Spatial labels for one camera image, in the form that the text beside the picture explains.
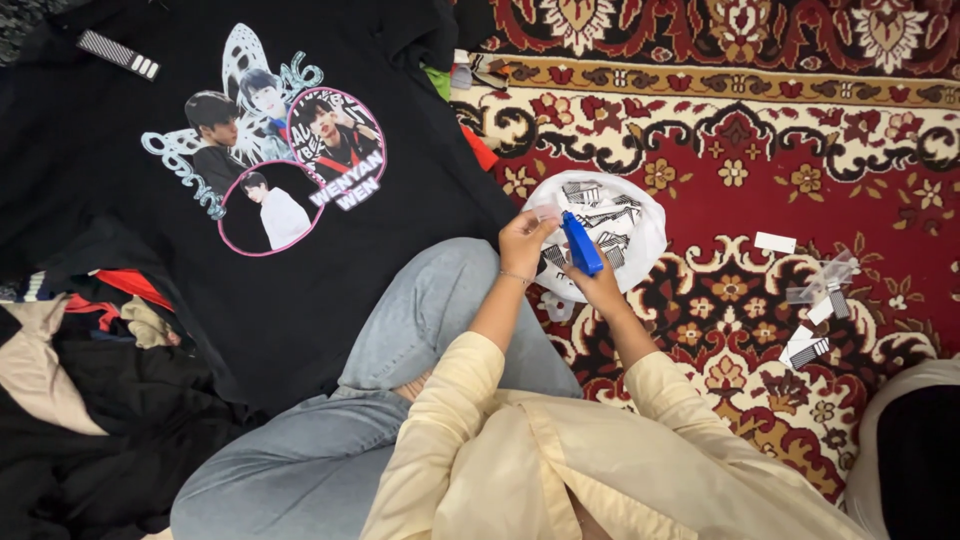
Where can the pile of striped hang tags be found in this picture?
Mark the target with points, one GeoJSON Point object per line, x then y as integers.
{"type": "Point", "coordinates": [600, 214]}

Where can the red patterned carpet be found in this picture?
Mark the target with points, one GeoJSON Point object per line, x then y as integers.
{"type": "Point", "coordinates": [750, 135]}

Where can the white and black bag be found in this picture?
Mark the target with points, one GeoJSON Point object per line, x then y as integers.
{"type": "Point", "coordinates": [911, 457]}

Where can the clear plastic fastener strip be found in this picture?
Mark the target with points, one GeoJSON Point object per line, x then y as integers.
{"type": "Point", "coordinates": [547, 211]}

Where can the person's light blue jeans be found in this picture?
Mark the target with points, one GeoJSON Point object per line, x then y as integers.
{"type": "Point", "coordinates": [315, 457]}

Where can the black printed t-shirt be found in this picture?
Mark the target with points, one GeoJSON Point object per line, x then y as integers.
{"type": "Point", "coordinates": [315, 300]}

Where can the long striped hang tag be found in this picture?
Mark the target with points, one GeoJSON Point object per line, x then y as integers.
{"type": "Point", "coordinates": [118, 54]}

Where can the small striped hang tag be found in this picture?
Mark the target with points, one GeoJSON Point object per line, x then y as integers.
{"type": "Point", "coordinates": [834, 303]}
{"type": "Point", "coordinates": [804, 351]}

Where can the blue tagging gun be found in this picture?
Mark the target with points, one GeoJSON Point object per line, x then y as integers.
{"type": "Point", "coordinates": [580, 244]}

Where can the person's left hand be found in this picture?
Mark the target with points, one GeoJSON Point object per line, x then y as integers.
{"type": "Point", "coordinates": [519, 251]}

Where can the person's right fingers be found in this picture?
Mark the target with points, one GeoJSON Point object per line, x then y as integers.
{"type": "Point", "coordinates": [576, 276]}

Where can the heap of dark clothes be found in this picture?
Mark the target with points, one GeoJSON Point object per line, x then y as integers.
{"type": "Point", "coordinates": [112, 420]}

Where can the plain white paper tag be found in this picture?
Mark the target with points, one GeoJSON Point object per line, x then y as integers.
{"type": "Point", "coordinates": [775, 242]}

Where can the person's cream shirt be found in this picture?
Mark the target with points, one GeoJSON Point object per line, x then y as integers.
{"type": "Point", "coordinates": [570, 465]}

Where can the white plastic bag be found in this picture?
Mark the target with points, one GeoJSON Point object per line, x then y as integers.
{"type": "Point", "coordinates": [641, 240]}

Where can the person's right hand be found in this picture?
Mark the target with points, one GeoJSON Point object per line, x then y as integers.
{"type": "Point", "coordinates": [604, 289]}

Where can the grey knitted cloth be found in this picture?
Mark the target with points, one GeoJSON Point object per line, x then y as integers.
{"type": "Point", "coordinates": [19, 26]}

